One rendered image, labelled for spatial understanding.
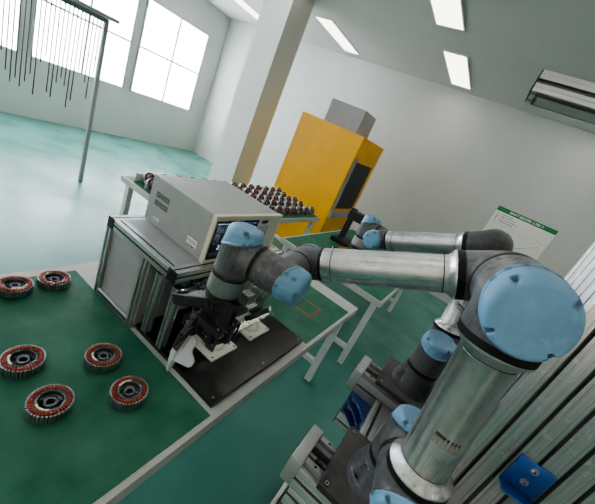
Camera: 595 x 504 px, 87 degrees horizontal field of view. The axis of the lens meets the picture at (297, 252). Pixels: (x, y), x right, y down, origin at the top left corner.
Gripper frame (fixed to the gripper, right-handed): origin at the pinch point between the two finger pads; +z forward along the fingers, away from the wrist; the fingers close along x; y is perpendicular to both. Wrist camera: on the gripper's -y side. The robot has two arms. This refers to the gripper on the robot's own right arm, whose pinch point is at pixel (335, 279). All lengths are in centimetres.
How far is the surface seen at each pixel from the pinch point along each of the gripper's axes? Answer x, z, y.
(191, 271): -59, 4, -34
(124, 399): -86, 36, -19
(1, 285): -93, 37, -87
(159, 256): -65, 4, -45
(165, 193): -51, -12, -66
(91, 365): -87, 37, -37
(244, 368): -42, 38, -6
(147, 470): -91, 40, 1
